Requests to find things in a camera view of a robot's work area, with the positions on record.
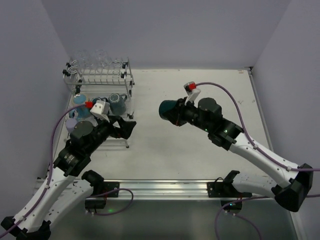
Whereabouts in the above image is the grey-blue mug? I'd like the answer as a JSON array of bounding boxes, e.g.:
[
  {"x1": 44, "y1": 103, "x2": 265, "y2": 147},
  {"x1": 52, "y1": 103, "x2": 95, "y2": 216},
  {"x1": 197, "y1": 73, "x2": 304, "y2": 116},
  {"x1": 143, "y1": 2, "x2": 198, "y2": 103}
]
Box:
[{"x1": 108, "y1": 93, "x2": 128, "y2": 116}]

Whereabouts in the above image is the dark green mug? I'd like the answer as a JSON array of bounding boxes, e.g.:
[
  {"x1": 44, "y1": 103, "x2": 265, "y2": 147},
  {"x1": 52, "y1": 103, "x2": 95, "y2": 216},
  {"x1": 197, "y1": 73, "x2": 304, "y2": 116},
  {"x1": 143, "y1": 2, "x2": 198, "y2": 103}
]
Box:
[{"x1": 158, "y1": 100, "x2": 179, "y2": 125}]

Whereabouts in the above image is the lavender plastic cup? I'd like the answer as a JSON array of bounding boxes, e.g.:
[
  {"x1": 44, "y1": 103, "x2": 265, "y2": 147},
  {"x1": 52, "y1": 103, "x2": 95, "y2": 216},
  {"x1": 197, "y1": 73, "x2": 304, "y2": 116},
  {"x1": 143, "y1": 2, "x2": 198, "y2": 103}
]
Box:
[{"x1": 65, "y1": 118, "x2": 78, "y2": 133}]

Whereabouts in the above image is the clear glass tumbler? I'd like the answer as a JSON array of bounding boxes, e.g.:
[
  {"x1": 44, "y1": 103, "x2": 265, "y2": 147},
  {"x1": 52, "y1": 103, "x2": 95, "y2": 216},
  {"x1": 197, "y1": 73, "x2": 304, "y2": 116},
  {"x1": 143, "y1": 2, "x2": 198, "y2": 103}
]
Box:
[
  {"x1": 94, "y1": 49, "x2": 111, "y2": 69},
  {"x1": 74, "y1": 49, "x2": 93, "y2": 69}
]

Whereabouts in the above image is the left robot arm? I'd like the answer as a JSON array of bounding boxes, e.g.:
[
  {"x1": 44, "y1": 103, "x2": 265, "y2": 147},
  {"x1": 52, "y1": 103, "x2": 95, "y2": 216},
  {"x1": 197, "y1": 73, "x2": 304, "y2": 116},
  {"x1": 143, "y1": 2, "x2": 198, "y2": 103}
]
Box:
[{"x1": 0, "y1": 116, "x2": 137, "y2": 240}]

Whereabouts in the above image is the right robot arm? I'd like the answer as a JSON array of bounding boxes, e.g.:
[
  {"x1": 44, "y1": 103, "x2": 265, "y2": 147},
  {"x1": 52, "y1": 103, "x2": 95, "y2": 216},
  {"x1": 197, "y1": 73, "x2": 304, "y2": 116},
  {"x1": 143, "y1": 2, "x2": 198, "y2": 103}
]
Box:
[{"x1": 161, "y1": 97, "x2": 313, "y2": 212}]

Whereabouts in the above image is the metal dish rack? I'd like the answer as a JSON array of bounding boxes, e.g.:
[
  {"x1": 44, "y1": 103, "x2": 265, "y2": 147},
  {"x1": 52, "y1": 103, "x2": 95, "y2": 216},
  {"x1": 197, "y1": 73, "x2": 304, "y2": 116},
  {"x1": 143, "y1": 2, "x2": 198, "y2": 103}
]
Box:
[{"x1": 62, "y1": 57, "x2": 136, "y2": 150}]

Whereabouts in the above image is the blue mug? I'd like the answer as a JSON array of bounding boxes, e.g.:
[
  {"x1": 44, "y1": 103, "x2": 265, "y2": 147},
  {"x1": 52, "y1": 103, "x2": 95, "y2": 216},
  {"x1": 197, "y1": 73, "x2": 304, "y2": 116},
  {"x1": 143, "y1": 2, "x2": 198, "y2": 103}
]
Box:
[{"x1": 90, "y1": 97, "x2": 109, "y2": 105}]

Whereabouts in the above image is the light blue cup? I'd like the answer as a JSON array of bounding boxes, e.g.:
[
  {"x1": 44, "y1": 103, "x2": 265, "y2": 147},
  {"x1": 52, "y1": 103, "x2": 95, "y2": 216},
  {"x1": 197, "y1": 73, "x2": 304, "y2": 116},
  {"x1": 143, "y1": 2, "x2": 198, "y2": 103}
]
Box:
[{"x1": 68, "y1": 93, "x2": 92, "y2": 121}]

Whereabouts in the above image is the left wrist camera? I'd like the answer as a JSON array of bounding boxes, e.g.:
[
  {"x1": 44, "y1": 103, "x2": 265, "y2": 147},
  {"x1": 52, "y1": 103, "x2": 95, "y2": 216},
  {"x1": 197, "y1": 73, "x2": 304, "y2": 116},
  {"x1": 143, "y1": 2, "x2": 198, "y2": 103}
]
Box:
[{"x1": 90, "y1": 100, "x2": 110, "y2": 122}]

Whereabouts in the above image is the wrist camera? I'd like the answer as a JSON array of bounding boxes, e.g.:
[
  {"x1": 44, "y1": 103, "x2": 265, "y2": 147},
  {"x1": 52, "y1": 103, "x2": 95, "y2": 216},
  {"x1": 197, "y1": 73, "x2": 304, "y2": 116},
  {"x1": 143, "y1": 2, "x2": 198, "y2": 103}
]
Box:
[
  {"x1": 183, "y1": 81, "x2": 201, "y2": 106},
  {"x1": 90, "y1": 100, "x2": 110, "y2": 122}
]

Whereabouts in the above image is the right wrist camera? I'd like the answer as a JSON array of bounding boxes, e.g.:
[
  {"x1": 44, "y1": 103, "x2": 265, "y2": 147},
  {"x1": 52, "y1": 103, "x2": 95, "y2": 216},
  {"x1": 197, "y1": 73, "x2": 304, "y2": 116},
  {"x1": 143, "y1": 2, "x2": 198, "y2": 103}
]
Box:
[{"x1": 183, "y1": 81, "x2": 201, "y2": 106}]

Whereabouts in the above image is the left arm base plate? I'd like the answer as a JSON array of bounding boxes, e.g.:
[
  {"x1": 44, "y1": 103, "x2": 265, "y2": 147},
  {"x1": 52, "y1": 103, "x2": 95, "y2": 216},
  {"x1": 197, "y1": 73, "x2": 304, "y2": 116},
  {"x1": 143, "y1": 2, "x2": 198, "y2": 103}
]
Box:
[{"x1": 92, "y1": 181, "x2": 120, "y2": 198}]

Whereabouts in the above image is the aluminium mounting rail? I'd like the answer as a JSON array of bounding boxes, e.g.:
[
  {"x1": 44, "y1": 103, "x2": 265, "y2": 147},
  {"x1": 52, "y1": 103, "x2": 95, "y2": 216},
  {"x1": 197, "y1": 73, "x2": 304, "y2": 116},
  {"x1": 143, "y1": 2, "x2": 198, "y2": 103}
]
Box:
[{"x1": 104, "y1": 173, "x2": 277, "y2": 200}]

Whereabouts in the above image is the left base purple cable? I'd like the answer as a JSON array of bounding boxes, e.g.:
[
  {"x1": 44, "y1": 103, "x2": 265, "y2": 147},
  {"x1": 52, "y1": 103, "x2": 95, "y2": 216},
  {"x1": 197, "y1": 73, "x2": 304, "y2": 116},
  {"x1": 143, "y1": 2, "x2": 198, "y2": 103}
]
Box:
[{"x1": 86, "y1": 187, "x2": 135, "y2": 216}]

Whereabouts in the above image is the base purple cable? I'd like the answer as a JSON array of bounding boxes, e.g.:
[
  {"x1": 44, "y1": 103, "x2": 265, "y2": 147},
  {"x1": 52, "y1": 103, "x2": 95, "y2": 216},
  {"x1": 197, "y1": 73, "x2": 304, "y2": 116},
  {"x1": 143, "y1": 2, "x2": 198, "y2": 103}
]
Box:
[
  {"x1": 86, "y1": 187, "x2": 135, "y2": 216},
  {"x1": 214, "y1": 194, "x2": 276, "y2": 240}
]

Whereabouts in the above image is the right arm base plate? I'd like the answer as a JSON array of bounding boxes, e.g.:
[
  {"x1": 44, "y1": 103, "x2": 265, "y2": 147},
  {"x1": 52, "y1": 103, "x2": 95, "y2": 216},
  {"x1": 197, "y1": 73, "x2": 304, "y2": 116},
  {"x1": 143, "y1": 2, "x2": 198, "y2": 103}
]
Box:
[{"x1": 206, "y1": 181, "x2": 232, "y2": 198}]

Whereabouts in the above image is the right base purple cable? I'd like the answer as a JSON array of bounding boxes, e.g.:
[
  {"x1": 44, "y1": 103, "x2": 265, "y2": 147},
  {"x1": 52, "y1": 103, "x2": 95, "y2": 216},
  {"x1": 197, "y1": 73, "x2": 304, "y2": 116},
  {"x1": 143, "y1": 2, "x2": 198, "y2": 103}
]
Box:
[{"x1": 214, "y1": 194, "x2": 276, "y2": 240}]

